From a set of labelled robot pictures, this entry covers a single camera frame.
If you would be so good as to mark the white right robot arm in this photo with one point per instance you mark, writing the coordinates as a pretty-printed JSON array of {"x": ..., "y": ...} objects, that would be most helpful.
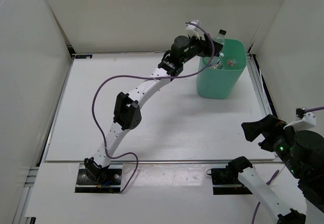
[{"x": 301, "y": 151}]

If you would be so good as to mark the clear bottle white orange label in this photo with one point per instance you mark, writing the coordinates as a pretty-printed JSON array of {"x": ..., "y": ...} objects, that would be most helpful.
[{"x": 217, "y": 64}]

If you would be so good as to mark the clear bottle red label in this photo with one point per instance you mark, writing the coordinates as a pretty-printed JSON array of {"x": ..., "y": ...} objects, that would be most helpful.
[{"x": 232, "y": 63}]

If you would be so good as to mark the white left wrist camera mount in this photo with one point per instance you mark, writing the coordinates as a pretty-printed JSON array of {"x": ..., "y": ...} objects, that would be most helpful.
[{"x": 193, "y": 25}]

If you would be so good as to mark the green plastic bin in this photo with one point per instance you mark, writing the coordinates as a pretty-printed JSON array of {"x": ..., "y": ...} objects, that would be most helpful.
[{"x": 218, "y": 84}]

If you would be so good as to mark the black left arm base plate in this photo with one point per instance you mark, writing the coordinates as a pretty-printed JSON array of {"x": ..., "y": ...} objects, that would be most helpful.
[{"x": 109, "y": 182}]

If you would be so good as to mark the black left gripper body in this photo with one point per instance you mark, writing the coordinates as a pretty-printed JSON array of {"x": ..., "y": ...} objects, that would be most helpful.
[{"x": 197, "y": 48}]

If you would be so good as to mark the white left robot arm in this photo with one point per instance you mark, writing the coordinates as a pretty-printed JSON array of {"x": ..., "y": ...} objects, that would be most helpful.
[{"x": 127, "y": 110}]

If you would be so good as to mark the metal table edge rail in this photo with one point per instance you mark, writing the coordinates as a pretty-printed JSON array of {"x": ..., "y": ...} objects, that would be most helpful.
[{"x": 255, "y": 161}]

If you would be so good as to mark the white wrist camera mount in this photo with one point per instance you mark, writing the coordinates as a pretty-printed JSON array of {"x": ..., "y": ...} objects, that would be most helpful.
[
  {"x": 307, "y": 122},
  {"x": 193, "y": 25}
]

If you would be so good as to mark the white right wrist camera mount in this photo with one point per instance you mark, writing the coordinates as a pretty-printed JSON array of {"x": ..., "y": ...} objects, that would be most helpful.
[{"x": 307, "y": 122}]

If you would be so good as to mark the clear Pepsi bottle black label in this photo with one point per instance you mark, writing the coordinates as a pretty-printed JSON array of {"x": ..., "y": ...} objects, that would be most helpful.
[{"x": 221, "y": 37}]

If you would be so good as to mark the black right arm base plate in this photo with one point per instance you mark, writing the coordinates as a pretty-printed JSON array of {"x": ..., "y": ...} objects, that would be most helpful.
[{"x": 224, "y": 183}]

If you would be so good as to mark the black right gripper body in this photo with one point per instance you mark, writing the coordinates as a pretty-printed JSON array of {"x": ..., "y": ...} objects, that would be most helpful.
[{"x": 280, "y": 141}]

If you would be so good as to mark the aluminium frame rail right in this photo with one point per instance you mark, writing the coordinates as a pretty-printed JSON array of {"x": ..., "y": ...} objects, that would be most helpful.
[{"x": 262, "y": 93}]

